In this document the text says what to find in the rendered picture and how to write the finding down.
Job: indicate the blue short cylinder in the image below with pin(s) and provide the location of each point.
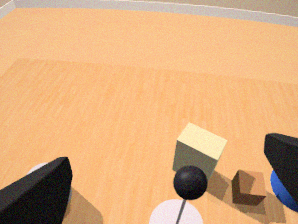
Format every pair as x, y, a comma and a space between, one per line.
280, 191

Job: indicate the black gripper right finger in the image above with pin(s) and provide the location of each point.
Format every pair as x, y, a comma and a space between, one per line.
282, 153

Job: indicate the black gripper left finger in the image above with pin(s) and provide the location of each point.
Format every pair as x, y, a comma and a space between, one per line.
41, 197

